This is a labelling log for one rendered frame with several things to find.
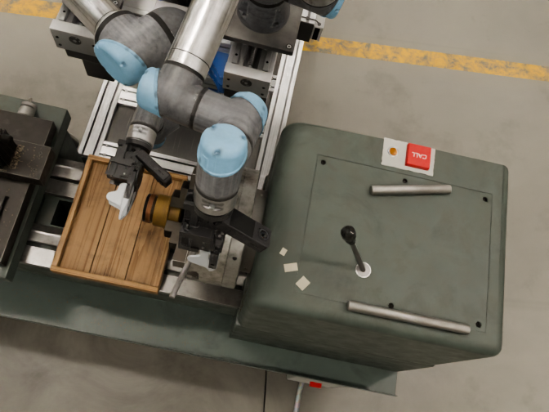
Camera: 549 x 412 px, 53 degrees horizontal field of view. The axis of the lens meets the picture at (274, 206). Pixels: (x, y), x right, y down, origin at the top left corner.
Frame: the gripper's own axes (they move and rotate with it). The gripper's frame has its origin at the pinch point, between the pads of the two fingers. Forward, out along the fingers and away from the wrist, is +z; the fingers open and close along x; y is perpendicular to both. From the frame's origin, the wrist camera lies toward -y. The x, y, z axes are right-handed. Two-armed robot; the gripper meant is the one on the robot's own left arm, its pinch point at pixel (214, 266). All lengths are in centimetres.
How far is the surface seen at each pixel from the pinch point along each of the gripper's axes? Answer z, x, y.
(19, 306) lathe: 79, -21, 62
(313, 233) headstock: 4.4, -17.3, -20.3
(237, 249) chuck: 11.1, -13.0, -4.0
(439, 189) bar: -4, -33, -48
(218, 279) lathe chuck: 21.3, -10.4, -1.1
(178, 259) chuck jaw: 20.3, -12.9, 9.5
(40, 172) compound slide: 24, -33, 52
